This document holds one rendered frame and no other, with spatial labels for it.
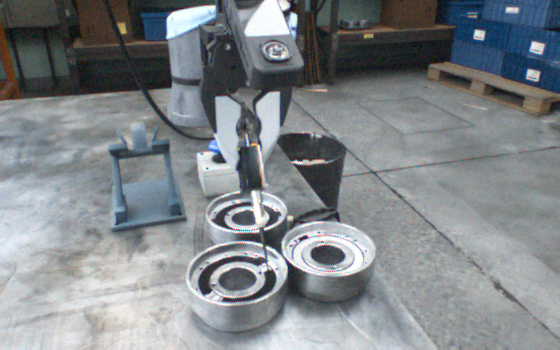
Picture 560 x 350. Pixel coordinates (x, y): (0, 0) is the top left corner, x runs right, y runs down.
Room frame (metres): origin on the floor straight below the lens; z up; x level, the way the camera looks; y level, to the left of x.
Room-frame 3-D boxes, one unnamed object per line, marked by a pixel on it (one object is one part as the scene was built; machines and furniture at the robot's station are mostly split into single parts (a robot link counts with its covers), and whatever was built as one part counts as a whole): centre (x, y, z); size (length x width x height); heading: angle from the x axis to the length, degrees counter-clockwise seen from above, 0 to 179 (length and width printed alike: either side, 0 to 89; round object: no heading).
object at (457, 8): (4.85, -1.83, 0.56); 0.52 x 0.38 x 0.22; 104
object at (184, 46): (1.00, 0.16, 0.97); 0.13 x 0.12 x 0.14; 90
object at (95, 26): (3.88, 1.36, 0.64); 0.49 x 0.40 x 0.37; 112
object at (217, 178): (0.67, 0.09, 0.82); 0.08 x 0.07 x 0.05; 17
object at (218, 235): (0.52, 0.04, 0.82); 0.10 x 0.10 x 0.04
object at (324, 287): (0.44, -0.06, 0.82); 0.10 x 0.10 x 0.04
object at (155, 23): (4.06, 0.85, 0.56); 0.52 x 0.38 x 0.22; 104
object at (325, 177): (1.71, -0.11, 0.21); 0.34 x 0.34 x 0.43
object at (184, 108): (1.00, 0.17, 0.85); 0.15 x 0.15 x 0.10
